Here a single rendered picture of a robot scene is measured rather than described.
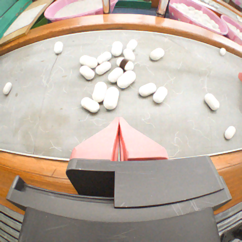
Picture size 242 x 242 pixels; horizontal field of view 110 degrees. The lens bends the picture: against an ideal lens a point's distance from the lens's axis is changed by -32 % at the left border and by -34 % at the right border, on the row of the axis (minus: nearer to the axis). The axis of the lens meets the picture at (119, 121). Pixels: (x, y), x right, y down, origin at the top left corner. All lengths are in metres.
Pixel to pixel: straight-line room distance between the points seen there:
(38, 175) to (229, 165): 0.33
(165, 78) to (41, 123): 0.25
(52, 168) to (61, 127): 0.07
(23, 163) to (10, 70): 0.26
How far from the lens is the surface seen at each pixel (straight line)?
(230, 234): 0.55
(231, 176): 0.27
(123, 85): 0.21
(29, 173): 0.23
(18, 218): 0.45
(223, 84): 0.35
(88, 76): 0.23
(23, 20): 0.56
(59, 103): 0.24
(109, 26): 0.34
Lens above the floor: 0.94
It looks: 76 degrees down
